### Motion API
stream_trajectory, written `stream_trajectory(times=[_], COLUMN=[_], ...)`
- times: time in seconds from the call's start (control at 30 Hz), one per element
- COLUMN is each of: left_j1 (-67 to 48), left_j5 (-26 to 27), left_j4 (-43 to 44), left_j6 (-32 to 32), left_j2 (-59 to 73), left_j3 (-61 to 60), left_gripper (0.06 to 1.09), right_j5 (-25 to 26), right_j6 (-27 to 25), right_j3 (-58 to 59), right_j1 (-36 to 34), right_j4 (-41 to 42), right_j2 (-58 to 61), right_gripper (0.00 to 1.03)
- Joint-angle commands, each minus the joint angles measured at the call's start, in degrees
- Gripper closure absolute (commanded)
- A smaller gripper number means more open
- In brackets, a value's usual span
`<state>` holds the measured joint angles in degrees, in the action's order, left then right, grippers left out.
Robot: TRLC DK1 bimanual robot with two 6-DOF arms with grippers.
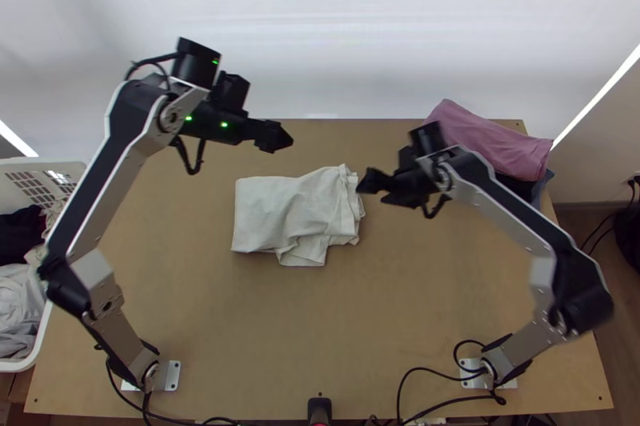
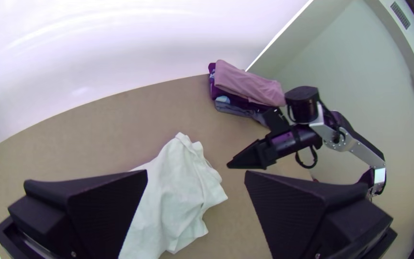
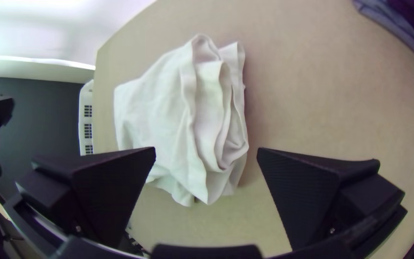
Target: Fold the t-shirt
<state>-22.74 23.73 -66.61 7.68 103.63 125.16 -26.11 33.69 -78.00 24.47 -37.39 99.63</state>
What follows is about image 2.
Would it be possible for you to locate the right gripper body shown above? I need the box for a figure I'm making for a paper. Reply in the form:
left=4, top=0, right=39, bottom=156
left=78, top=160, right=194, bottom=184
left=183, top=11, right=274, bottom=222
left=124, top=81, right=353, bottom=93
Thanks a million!
left=259, top=125, right=323, bottom=170

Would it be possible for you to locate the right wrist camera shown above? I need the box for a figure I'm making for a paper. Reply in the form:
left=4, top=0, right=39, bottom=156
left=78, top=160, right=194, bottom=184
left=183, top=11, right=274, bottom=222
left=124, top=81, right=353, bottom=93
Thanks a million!
left=263, top=107, right=290, bottom=134

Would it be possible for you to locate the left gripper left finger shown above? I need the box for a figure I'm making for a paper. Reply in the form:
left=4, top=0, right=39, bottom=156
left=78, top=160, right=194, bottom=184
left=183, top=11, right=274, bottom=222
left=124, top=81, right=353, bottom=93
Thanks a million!
left=7, top=169, right=149, bottom=259

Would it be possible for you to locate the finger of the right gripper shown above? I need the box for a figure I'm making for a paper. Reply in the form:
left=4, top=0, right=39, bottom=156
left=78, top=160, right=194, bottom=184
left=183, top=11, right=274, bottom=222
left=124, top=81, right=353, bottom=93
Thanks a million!
left=227, top=138, right=268, bottom=170

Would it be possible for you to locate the white t-shirt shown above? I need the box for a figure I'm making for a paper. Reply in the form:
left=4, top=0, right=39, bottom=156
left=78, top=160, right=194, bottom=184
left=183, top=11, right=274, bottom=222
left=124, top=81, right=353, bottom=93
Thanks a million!
left=118, top=132, right=229, bottom=259

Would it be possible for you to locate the black cable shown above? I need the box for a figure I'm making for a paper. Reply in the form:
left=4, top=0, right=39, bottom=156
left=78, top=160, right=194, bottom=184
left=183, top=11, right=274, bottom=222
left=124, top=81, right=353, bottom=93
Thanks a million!
left=294, top=145, right=319, bottom=169

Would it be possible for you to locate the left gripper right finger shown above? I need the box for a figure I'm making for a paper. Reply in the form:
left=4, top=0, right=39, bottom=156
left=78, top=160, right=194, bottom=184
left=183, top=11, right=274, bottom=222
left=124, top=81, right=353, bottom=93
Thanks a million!
left=244, top=171, right=394, bottom=259

